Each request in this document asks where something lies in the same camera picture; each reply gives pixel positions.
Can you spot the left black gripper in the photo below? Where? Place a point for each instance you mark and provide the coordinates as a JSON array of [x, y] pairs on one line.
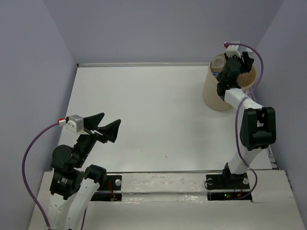
[[110, 131]]

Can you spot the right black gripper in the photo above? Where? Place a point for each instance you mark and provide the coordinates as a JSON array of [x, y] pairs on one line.
[[246, 66]]

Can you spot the clear crushed bottle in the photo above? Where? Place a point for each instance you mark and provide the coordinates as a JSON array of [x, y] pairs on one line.
[[217, 63]]

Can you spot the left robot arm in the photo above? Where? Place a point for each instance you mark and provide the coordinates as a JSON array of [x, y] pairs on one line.
[[71, 189]]

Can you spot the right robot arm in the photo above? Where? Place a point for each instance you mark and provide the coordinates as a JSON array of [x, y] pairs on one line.
[[255, 125]]

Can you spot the beige plastic bin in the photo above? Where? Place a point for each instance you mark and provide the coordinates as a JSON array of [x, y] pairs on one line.
[[210, 96]]

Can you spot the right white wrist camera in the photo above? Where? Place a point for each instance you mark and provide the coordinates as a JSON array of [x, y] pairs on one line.
[[231, 49]]

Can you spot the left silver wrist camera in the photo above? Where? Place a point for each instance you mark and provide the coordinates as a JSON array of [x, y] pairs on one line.
[[75, 124]]

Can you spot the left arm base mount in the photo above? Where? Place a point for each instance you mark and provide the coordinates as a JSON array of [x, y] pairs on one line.
[[110, 191]]

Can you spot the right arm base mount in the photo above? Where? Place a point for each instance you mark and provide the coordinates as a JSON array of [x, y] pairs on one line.
[[220, 189]]

